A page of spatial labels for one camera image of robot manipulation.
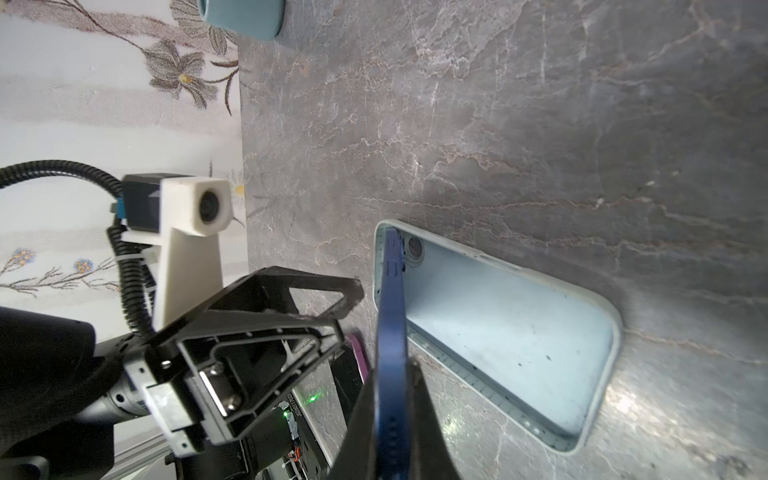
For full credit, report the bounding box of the light blue phone case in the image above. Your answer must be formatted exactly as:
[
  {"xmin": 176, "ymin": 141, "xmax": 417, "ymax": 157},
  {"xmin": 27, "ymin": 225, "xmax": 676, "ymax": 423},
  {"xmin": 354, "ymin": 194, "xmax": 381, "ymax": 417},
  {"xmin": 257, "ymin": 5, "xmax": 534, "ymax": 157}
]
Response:
[{"xmin": 373, "ymin": 220, "xmax": 623, "ymax": 455}]

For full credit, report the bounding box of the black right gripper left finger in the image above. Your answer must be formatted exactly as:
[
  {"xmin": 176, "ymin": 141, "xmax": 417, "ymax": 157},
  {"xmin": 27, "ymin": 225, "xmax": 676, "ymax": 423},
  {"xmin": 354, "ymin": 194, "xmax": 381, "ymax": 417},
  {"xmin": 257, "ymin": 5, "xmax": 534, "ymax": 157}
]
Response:
[{"xmin": 327, "ymin": 371, "xmax": 377, "ymax": 480}]

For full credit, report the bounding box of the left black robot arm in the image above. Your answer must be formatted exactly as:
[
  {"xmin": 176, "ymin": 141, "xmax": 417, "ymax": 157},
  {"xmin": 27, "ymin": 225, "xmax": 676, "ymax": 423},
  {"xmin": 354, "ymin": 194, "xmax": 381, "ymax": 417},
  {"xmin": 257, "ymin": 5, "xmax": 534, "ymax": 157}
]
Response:
[{"xmin": 1, "ymin": 160, "xmax": 364, "ymax": 479}]

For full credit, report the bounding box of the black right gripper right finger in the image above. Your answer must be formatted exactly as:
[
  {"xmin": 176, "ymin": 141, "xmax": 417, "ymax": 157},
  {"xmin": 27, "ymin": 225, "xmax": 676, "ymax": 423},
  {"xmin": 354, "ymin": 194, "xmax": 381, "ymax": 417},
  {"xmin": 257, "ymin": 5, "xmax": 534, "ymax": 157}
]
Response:
[{"xmin": 408, "ymin": 358, "xmax": 459, "ymax": 480}]

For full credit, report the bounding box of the teal ceramic cup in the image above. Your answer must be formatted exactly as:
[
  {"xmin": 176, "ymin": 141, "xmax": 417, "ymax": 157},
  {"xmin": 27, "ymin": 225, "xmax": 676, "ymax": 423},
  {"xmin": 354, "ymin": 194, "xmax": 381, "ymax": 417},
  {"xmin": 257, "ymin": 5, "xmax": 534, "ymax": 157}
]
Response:
[{"xmin": 197, "ymin": 0, "xmax": 286, "ymax": 40}]

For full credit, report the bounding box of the black smartphone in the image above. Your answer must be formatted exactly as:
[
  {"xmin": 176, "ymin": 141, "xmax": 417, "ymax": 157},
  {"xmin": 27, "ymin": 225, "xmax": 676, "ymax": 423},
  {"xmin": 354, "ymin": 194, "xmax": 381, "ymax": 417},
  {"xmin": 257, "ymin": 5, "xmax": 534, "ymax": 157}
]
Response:
[{"xmin": 329, "ymin": 333, "xmax": 369, "ymax": 424}]

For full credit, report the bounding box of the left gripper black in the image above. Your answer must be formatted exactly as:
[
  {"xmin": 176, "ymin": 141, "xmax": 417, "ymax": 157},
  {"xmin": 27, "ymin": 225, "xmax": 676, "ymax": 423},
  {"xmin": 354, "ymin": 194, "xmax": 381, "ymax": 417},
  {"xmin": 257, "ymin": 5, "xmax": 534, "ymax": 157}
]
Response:
[{"xmin": 71, "ymin": 265, "xmax": 366, "ymax": 460}]

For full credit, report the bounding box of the blue smartphone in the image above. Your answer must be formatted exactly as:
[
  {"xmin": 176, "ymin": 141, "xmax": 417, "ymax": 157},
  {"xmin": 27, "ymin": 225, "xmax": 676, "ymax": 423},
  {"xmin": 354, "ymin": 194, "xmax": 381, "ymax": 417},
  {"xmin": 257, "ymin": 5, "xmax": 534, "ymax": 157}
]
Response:
[{"xmin": 375, "ymin": 227, "xmax": 411, "ymax": 479}]

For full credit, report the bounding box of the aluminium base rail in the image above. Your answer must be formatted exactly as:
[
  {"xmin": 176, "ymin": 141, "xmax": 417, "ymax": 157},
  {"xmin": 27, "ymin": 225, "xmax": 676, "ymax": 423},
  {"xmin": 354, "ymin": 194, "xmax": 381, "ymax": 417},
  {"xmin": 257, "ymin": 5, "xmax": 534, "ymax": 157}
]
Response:
[{"xmin": 102, "ymin": 434, "xmax": 172, "ymax": 480}]

